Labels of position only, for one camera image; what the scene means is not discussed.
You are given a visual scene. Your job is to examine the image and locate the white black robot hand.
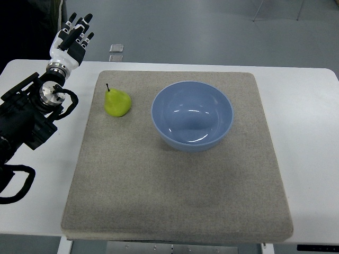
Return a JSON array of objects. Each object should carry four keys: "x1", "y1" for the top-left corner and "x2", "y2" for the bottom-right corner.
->
[{"x1": 50, "y1": 13, "x2": 94, "y2": 70}]

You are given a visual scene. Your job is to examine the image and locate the green pear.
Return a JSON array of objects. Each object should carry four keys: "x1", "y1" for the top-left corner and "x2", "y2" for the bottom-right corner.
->
[{"x1": 104, "y1": 83, "x2": 132, "y2": 117}]

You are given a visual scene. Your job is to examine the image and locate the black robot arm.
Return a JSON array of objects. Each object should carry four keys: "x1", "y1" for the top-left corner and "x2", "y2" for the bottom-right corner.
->
[{"x1": 1, "y1": 62, "x2": 78, "y2": 165}]

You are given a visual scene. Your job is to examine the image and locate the blue bowl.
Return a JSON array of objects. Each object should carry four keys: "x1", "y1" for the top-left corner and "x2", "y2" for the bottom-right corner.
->
[{"x1": 151, "y1": 81, "x2": 234, "y2": 152}]

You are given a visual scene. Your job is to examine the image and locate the lower metal floor plate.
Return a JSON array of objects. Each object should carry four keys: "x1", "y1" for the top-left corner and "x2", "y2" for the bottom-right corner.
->
[{"x1": 109, "y1": 55, "x2": 123, "y2": 62}]

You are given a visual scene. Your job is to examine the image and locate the metal floor plate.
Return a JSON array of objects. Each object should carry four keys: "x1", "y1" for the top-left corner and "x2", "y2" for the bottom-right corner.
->
[
  {"x1": 109, "y1": 55, "x2": 123, "y2": 62},
  {"x1": 109, "y1": 44, "x2": 124, "y2": 53}
]

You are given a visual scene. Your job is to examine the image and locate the upper metal floor plate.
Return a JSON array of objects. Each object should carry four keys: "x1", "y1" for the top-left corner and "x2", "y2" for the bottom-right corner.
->
[{"x1": 109, "y1": 44, "x2": 124, "y2": 53}]

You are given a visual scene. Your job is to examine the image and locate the metal chair legs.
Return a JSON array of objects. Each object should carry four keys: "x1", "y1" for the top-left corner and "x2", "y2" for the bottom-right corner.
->
[{"x1": 252, "y1": 1, "x2": 306, "y2": 22}]

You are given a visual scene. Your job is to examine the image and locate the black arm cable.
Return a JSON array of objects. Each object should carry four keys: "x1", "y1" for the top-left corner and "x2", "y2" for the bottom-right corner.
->
[{"x1": 0, "y1": 164, "x2": 37, "y2": 205}]

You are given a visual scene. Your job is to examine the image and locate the white table frame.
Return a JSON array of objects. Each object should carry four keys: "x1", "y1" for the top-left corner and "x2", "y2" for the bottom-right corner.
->
[{"x1": 57, "y1": 234, "x2": 276, "y2": 254}]

